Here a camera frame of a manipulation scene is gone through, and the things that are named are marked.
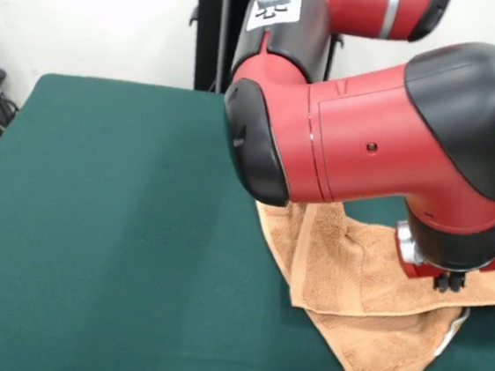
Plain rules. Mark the dark green table cloth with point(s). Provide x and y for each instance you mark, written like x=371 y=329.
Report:
x=93 y=222

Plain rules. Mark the orange-brown terry towel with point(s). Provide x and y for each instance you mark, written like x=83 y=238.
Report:
x=331 y=274

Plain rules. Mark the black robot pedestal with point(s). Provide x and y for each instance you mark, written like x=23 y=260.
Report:
x=219 y=36

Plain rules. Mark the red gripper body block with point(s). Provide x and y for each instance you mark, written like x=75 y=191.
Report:
x=420 y=270

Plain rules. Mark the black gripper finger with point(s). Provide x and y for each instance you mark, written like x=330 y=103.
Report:
x=457 y=283
x=443 y=282

